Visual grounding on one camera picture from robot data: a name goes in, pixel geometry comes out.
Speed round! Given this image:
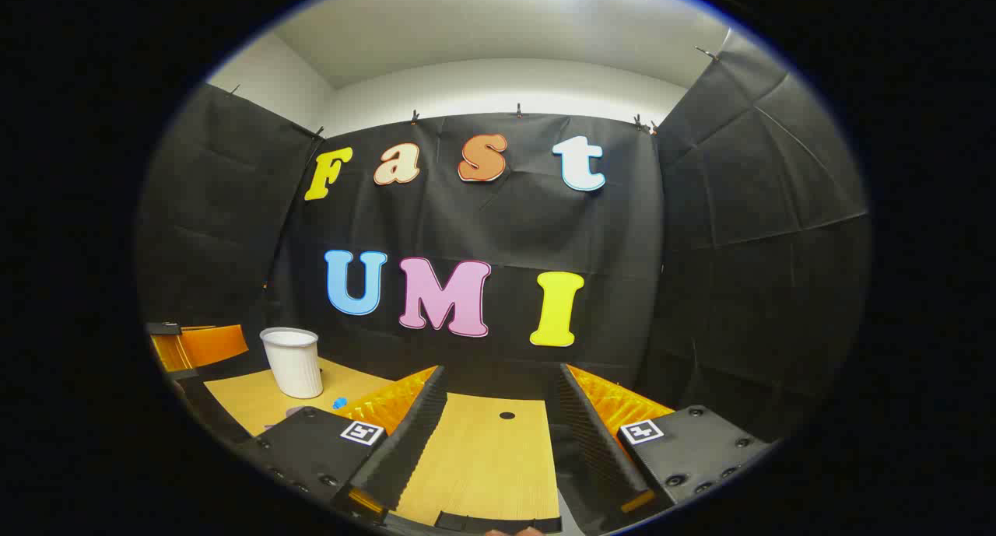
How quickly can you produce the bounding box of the row of small cloth clips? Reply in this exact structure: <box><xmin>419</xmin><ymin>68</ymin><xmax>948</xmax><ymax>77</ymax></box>
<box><xmin>226</xmin><ymin>46</ymin><xmax>721</xmax><ymax>136</ymax></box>

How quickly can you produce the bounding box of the wooden desktop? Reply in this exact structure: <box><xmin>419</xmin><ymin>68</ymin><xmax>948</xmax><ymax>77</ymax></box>
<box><xmin>204</xmin><ymin>357</ymin><xmax>561</xmax><ymax>525</ymax></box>

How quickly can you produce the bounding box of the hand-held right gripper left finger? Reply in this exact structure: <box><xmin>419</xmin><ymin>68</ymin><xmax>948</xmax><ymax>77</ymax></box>
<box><xmin>233</xmin><ymin>365</ymin><xmax>450</xmax><ymax>521</ymax></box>

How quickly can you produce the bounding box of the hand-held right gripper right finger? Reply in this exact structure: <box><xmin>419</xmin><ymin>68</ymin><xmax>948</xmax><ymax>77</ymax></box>
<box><xmin>556</xmin><ymin>363</ymin><xmax>779</xmax><ymax>533</ymax></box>

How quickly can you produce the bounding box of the white ribbed garbage bin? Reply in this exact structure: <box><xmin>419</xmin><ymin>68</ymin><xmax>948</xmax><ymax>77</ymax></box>
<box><xmin>259</xmin><ymin>327</ymin><xmax>324</xmax><ymax>400</ymax></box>

